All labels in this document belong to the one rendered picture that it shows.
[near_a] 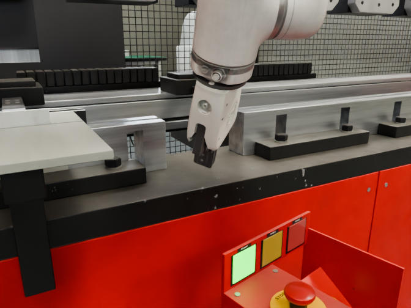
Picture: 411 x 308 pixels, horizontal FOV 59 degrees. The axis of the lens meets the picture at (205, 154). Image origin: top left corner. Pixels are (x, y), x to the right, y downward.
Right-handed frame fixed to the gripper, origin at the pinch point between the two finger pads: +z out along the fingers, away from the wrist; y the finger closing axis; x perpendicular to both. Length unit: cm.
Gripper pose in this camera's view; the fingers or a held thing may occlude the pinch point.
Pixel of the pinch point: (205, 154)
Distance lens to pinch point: 59.8
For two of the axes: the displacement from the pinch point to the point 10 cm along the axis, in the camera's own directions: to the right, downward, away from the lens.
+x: -9.2, -3.5, 1.9
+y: 3.7, -6.0, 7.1
